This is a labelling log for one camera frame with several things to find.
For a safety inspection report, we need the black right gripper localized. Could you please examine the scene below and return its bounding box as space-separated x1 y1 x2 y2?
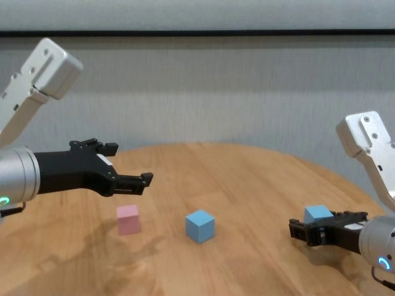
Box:
289 210 370 255

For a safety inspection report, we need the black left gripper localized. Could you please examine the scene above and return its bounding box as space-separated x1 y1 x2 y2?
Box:
32 138 154 198

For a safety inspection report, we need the blue wooden cube block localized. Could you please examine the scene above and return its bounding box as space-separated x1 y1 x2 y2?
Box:
304 205 334 225
185 209 216 244

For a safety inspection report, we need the pink wooden cube block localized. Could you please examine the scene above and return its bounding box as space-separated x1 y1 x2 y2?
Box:
116 204 142 236

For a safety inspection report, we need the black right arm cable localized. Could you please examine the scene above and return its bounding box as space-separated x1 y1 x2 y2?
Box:
371 266 395 290

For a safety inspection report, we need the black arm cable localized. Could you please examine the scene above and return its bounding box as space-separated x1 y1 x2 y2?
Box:
371 266 395 290
0 202 27 217

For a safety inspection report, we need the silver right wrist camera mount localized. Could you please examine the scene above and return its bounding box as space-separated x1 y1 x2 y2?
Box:
336 110 395 213

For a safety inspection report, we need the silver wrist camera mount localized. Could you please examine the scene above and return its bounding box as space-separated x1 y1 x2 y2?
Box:
0 37 83 146
336 110 395 213

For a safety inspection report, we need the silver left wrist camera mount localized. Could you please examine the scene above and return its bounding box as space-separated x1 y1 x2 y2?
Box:
0 37 83 146

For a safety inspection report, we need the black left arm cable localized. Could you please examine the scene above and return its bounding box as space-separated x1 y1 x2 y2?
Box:
0 202 27 217

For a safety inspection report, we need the black wall rail strip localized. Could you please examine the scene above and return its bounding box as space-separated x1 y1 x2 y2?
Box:
0 28 395 38

